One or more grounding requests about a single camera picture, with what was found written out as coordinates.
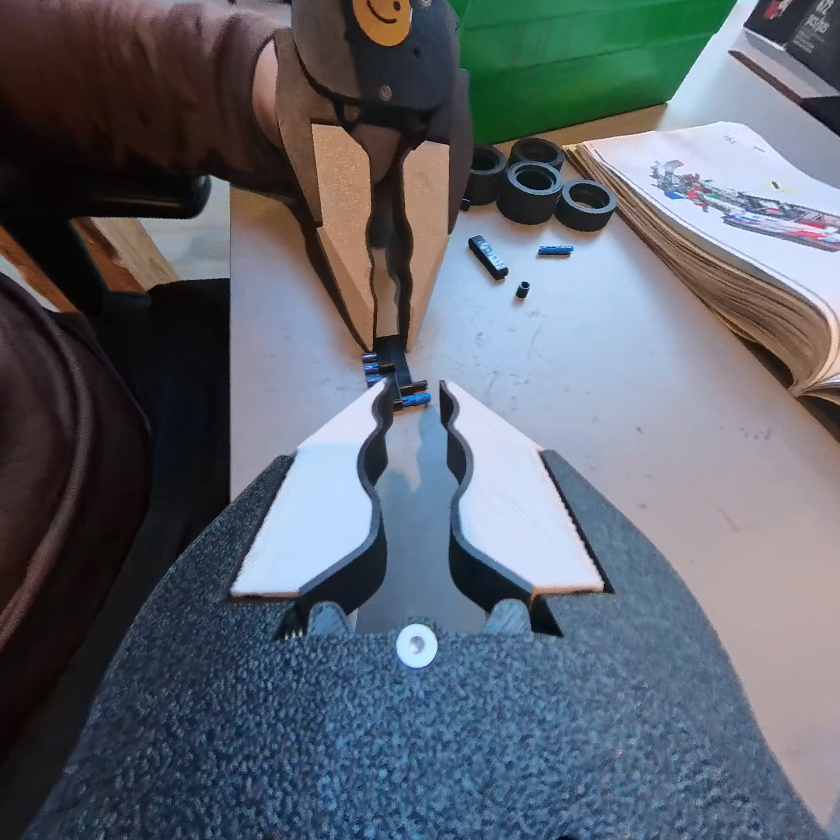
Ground person's left forearm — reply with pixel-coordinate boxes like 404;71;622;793
0;0;290;198

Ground light grey desk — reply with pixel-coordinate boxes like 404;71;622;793
228;98;840;828

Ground black brick beam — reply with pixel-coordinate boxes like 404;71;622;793
467;235;511;282

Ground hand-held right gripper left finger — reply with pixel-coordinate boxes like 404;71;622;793
230;379;395;608

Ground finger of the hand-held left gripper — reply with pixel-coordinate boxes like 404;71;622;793
392;140;454;347
308;123;382;352

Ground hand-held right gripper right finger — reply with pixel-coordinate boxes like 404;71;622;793
438;379;605;605

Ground open instruction booklet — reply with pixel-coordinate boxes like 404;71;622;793
563;121;840;406

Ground plywood board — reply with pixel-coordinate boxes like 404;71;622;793
0;217;179;312

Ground black cardboard box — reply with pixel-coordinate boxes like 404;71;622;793
727;0;840;106

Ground green plastic bin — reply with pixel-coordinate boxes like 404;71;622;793
449;0;741;147

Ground black beam assembly blue pins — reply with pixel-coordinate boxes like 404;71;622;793
361;335;432;414

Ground person's brown shirt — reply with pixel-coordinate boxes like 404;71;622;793
0;272;155;657

